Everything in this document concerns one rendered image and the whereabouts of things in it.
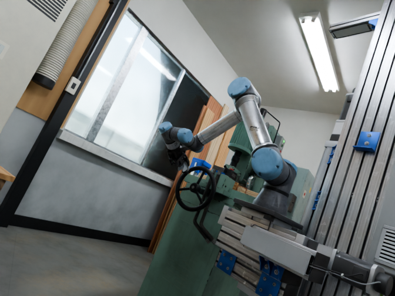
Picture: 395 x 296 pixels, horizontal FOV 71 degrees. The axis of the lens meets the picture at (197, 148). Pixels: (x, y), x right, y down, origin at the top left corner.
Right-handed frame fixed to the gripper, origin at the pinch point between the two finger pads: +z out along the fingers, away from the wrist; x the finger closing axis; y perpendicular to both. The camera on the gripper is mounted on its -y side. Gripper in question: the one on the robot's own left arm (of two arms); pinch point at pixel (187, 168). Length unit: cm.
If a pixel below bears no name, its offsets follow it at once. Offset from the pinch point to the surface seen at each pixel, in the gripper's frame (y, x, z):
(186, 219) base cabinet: 14.7, -5.2, 34.8
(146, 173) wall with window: -37, -123, 74
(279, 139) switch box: -80, 21, 35
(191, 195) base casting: 0.8, -7.8, 27.1
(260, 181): -39, 22, 43
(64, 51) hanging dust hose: -20, -106, -75
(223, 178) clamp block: -9.5, 17.1, 12.1
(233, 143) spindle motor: -43.1, 4.7, 12.9
